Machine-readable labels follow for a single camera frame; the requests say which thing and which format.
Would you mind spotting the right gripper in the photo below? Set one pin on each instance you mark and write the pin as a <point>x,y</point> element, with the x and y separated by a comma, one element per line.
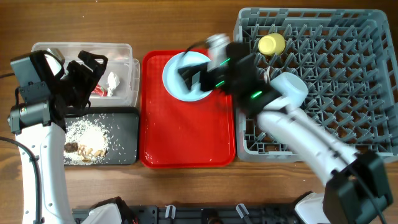
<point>194,70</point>

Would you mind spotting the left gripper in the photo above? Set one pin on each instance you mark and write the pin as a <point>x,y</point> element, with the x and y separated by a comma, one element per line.
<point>88,78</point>

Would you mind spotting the light blue plate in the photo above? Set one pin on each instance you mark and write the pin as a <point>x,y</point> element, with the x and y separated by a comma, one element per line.
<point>174,83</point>

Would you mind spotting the red strawberry candy wrapper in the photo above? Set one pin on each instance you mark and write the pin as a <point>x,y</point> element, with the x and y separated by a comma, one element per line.
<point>100,91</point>

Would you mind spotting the white tissue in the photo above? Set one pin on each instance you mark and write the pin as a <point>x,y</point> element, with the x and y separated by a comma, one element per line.
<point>113,82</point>

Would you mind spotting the rice and food scraps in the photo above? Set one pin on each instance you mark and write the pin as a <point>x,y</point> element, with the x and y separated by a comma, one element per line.
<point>87,143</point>

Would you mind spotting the yellow plastic cup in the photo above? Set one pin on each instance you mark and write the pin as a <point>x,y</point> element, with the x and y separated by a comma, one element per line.
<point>271,44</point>

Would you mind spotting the light blue bowl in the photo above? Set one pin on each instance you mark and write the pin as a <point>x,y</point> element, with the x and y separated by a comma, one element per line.
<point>292,87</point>

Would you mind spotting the white plastic spoon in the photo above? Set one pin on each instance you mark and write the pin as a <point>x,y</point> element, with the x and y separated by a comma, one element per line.
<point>267,77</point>

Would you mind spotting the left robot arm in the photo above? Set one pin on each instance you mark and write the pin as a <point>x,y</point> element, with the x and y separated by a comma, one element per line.
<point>48,89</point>

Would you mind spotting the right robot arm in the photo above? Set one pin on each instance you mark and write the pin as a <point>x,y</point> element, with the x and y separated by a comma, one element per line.
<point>356,185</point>

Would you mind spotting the clear plastic waste bin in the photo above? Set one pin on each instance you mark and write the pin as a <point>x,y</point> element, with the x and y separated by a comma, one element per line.
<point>120,62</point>

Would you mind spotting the black food waste tray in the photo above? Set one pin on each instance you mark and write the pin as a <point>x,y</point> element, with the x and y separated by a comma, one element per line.
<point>124,137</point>

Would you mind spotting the grey dishwasher rack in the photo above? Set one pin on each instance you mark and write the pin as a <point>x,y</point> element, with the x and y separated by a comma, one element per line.
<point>346,59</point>

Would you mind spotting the red serving tray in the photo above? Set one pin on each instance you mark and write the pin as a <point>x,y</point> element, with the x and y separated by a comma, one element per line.
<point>178,134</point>

